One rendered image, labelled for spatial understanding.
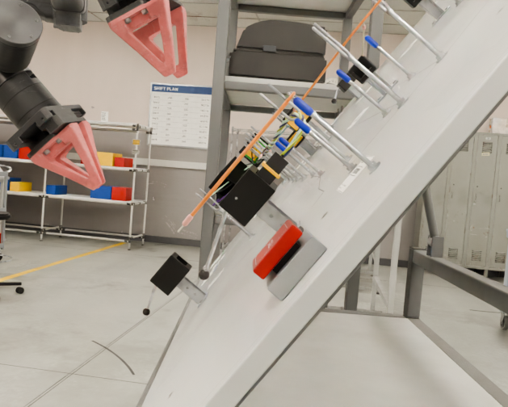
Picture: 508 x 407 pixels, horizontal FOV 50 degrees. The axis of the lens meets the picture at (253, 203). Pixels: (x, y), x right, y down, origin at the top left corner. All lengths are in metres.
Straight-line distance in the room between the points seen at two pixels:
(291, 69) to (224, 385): 1.40
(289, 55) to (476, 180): 6.22
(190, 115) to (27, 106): 7.73
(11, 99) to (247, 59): 1.13
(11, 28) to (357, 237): 0.42
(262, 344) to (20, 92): 0.42
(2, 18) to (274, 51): 1.19
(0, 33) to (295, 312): 0.42
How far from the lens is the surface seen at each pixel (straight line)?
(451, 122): 0.43
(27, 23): 0.66
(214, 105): 1.64
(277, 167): 0.63
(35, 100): 0.69
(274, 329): 0.41
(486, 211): 7.85
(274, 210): 0.64
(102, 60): 9.00
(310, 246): 0.44
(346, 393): 1.04
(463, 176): 7.77
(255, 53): 1.74
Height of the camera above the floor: 1.17
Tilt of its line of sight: 3 degrees down
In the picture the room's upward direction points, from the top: 5 degrees clockwise
